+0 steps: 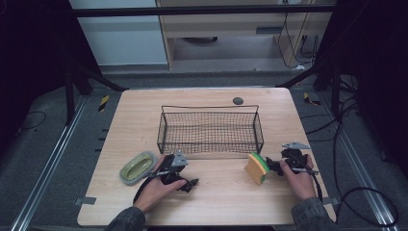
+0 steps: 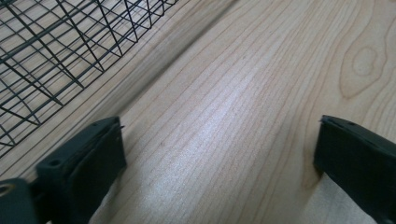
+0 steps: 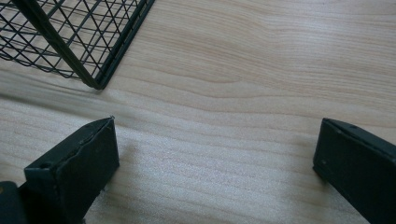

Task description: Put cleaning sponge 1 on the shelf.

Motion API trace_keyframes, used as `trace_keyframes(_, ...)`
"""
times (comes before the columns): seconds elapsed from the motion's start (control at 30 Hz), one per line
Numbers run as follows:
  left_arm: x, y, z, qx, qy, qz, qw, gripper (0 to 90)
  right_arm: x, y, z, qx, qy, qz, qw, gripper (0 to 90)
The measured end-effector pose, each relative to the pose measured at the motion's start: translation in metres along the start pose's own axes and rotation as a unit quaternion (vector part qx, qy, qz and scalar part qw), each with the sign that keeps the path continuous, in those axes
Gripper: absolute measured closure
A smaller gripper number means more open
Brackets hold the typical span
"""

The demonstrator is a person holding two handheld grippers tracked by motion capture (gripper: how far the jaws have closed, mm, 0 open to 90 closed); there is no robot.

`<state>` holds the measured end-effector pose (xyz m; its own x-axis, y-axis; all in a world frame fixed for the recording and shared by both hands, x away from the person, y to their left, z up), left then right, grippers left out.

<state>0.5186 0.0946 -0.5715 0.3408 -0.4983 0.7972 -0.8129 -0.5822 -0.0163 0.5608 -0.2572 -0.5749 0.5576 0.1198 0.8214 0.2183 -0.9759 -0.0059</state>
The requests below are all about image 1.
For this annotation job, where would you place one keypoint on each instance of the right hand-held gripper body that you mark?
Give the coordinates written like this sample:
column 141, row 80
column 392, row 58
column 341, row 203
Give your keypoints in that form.
column 294, row 157

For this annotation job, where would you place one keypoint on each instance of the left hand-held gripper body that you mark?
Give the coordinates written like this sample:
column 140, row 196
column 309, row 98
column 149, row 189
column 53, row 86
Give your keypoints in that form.
column 174, row 166

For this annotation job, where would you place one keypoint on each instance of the yellow and green sponge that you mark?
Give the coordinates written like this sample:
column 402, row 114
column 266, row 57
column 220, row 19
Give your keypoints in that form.
column 257, row 167

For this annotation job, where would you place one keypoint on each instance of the person's right hand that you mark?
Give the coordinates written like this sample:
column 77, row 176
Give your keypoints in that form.
column 299, row 181

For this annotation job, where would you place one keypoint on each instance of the person's left hand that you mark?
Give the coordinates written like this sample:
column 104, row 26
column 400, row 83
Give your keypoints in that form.
column 158, row 191

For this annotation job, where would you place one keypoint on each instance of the green soap dish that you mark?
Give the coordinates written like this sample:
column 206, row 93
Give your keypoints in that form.
column 138, row 167

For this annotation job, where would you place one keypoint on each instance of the grey tape strip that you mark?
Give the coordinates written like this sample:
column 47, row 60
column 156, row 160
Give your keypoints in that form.
column 331, row 201
column 85, row 201

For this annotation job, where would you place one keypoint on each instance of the yellow and black striped tape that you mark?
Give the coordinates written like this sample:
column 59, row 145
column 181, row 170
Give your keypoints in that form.
column 103, row 103
column 310, row 99

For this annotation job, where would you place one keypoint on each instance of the grey round table grommet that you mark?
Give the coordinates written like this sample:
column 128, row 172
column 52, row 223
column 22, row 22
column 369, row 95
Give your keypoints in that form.
column 238, row 101

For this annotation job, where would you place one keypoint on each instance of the black metal stand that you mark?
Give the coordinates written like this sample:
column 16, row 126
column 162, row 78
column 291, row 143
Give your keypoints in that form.
column 77, row 86
column 324, row 83

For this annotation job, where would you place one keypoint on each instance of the white cabinet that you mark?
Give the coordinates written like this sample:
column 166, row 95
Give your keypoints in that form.
column 122, row 35

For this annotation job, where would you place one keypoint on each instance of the wooden desk with shelf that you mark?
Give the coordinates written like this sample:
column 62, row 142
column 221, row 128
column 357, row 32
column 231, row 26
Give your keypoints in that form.
column 231, row 29

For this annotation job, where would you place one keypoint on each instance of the aluminium floor rail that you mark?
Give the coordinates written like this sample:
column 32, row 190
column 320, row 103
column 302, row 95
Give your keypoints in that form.
column 359, row 166
column 48, row 163

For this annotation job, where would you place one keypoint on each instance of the black metal frame bar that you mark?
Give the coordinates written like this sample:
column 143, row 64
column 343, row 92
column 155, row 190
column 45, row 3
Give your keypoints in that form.
column 198, row 11

